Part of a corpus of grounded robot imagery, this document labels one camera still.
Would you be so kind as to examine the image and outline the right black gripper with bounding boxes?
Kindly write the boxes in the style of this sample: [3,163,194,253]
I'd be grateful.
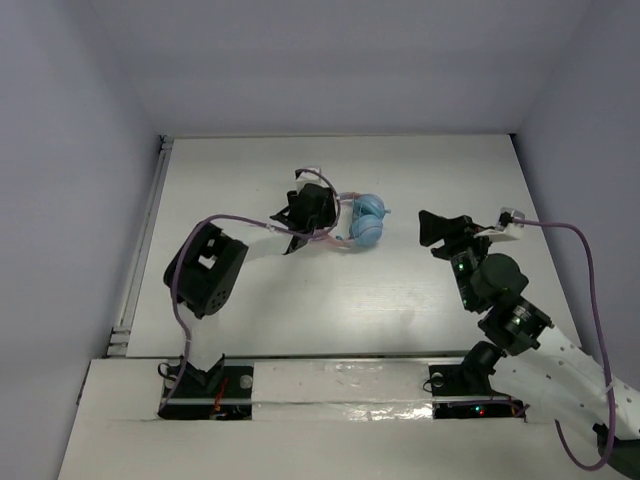
[420,208,500,311]

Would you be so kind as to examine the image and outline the pink blue cat-ear headphones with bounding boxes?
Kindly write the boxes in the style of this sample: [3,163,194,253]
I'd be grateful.
[327,192,390,248]

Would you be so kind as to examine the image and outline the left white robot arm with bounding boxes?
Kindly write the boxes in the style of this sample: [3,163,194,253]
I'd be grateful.
[163,183,339,386]

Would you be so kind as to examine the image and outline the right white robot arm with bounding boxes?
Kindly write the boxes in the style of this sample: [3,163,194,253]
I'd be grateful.
[418,209,639,479]

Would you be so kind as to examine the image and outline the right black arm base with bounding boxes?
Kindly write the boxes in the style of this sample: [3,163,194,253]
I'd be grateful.
[422,341,528,420]

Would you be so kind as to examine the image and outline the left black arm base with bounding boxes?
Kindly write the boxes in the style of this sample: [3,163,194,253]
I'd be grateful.
[157,356,254,421]

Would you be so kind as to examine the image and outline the white foam front panel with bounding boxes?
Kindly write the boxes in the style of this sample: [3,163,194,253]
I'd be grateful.
[251,359,433,422]

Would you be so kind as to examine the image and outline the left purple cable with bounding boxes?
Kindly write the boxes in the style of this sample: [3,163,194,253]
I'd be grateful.
[157,169,344,416]

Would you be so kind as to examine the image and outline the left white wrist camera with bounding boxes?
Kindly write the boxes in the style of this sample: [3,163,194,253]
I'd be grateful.
[294,166,323,193]

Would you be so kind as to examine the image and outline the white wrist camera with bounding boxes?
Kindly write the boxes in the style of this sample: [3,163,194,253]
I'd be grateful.
[474,208,525,243]
[294,166,323,193]

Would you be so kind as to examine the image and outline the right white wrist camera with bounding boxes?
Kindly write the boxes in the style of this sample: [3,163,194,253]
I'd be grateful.
[474,208,525,243]

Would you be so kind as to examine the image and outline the aluminium rail left edge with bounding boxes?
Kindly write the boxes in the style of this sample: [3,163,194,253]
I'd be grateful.
[105,135,174,358]

